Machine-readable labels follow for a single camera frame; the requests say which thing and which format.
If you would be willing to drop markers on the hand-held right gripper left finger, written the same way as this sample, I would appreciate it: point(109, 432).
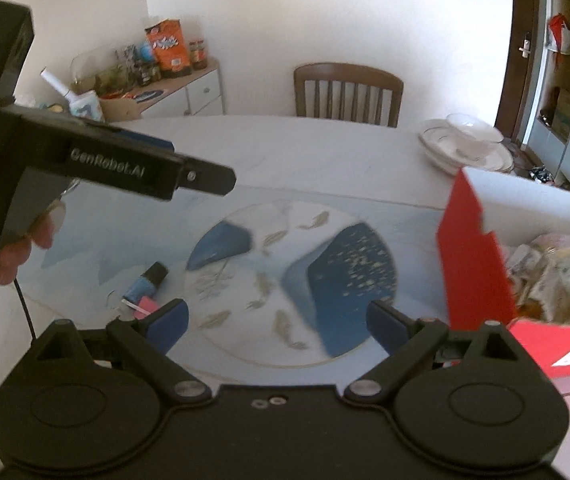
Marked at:
point(167, 325)

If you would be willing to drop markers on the wooden shelf unit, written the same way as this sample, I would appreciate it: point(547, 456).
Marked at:
point(540, 85)

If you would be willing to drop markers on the red cardboard box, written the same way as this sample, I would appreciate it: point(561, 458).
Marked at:
point(470, 260)

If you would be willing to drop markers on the blue round dish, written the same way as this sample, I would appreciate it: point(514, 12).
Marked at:
point(147, 95)

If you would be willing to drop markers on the dark glass jars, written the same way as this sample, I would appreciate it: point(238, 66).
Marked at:
point(147, 75)

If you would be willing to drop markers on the white gold-rimmed plate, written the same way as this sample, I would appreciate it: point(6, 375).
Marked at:
point(445, 165)

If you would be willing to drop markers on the dark patterned cloth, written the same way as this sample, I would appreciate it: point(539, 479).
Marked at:
point(542, 176)

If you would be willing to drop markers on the blue fish print placemat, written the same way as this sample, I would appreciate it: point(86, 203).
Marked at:
point(275, 220)

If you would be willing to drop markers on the stacked white plates and bowl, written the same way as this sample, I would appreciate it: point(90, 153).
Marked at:
point(435, 137)

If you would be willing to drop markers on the white gold-rimmed bowl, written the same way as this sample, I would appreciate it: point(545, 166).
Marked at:
point(475, 132)

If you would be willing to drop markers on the blue nail polish bottle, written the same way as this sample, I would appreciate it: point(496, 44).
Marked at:
point(145, 282)

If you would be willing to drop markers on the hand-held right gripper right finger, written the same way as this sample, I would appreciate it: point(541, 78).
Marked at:
point(387, 325)

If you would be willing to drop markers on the orange snack bag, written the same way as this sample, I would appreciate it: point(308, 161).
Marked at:
point(170, 50)

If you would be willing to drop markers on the dark wooden door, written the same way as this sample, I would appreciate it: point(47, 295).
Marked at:
point(515, 10)

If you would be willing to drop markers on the white marble desktop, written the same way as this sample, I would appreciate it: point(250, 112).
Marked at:
point(315, 160)

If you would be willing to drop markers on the person's left hand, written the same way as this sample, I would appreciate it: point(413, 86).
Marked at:
point(40, 230)

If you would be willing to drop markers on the white wooden sideboard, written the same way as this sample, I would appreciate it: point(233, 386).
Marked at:
point(205, 92)

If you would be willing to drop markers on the glass plant tank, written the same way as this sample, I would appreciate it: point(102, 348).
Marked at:
point(95, 72)

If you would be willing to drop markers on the brown wooden chair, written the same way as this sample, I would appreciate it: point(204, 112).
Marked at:
point(347, 75)

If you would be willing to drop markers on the small sauce jar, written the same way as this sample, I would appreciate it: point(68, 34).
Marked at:
point(203, 55)
point(194, 57)

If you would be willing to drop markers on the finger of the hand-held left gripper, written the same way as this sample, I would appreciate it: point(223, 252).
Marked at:
point(210, 177)
point(150, 141)

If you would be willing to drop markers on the blue printed paper cup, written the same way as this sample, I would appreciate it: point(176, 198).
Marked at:
point(87, 107)

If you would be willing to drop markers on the cardboard box on shelf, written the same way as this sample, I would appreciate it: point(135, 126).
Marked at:
point(566, 115)

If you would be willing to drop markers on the red hanging bag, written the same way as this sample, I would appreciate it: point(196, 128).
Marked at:
point(562, 35)

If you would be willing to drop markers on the blue white packet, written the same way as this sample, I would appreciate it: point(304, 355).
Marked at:
point(135, 55)

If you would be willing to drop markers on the small cardboard box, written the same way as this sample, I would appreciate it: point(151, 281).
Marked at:
point(120, 109)

